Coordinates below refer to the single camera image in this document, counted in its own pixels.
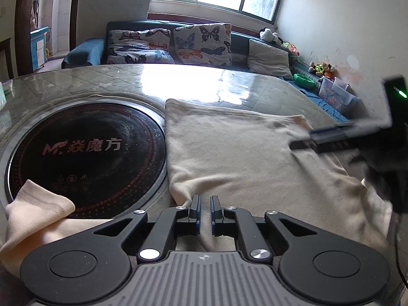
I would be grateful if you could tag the colourful plush toy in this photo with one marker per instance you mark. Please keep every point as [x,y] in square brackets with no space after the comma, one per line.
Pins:
[291,49]

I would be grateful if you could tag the clear plastic storage box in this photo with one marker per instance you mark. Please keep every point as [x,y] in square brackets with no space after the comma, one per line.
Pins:
[334,97]

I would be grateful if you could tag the square butterfly print cushion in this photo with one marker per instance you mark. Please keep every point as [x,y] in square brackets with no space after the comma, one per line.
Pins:
[200,44]

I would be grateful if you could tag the round black induction cooktop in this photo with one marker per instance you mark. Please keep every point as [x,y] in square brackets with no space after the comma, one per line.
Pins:
[95,165]

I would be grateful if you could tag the plain grey cushion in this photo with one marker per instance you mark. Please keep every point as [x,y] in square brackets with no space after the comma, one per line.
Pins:
[267,57]

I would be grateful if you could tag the green bowl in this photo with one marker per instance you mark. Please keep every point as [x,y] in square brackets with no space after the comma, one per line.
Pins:
[304,81]

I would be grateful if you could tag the light blue cabinet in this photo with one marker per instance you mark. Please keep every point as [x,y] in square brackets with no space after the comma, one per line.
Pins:
[38,47]

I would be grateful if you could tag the dark blue sofa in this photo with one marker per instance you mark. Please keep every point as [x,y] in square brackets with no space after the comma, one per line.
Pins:
[242,43]

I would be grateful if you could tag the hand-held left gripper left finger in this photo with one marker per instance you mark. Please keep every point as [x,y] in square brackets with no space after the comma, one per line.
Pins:
[195,214]

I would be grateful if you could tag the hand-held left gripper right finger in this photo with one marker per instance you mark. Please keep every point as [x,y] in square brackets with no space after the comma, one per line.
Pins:
[216,214]

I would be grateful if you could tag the cream knit sweater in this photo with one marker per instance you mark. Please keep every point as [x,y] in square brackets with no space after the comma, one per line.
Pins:
[239,159]

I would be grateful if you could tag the wide butterfly print cushion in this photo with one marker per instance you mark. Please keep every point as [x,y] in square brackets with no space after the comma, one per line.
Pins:
[137,47]

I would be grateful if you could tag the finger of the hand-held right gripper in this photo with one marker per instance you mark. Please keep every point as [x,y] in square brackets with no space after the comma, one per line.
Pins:
[325,145]
[331,130]

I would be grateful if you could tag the panda plush toy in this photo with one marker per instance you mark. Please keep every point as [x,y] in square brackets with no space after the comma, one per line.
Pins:
[267,35]

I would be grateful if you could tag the dark wooden door frame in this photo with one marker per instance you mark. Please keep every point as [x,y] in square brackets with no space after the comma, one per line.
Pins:
[22,22]

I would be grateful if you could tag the small brown stuffed toy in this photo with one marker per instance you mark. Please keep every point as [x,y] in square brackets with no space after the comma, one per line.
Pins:
[320,68]

